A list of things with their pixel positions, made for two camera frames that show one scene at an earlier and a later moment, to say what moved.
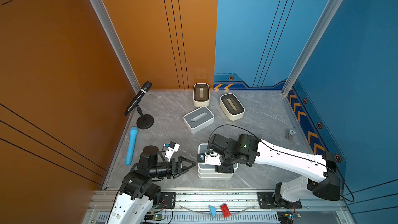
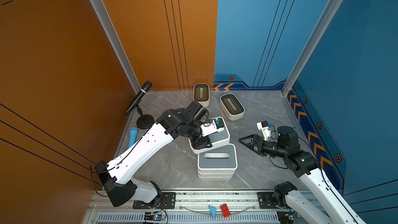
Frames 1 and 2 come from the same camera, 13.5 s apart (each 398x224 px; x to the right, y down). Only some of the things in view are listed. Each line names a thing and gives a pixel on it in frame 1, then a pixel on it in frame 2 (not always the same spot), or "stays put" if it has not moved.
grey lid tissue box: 198,119 to 217,139
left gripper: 175,167 to 204,142
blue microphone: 132,139 stays put
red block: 225,210 stays put
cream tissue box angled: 231,107 stays put
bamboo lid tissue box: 215,178 stays put
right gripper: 220,169 to 256,139
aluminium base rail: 324,207 stays put
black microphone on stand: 145,121 stays put
